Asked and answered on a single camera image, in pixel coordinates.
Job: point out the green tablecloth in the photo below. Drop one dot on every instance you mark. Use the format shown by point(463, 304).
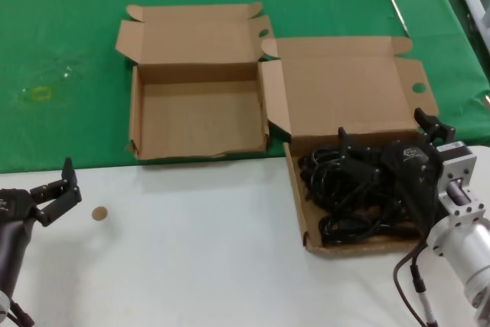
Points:
point(57, 17)

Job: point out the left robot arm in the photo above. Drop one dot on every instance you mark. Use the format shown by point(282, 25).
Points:
point(11, 254)

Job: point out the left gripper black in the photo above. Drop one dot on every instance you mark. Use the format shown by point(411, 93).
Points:
point(13, 206)

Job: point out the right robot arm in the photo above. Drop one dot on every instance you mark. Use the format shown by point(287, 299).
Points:
point(467, 242)

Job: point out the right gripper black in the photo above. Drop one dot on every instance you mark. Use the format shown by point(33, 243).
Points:
point(415, 174)

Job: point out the empty-lidded brown cardboard box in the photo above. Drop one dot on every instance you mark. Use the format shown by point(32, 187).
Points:
point(199, 112)

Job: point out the round brown cardboard disc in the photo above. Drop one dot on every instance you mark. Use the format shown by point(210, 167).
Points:
point(100, 213)

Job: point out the white metal bar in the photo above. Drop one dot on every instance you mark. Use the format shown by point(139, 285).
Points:
point(472, 1)

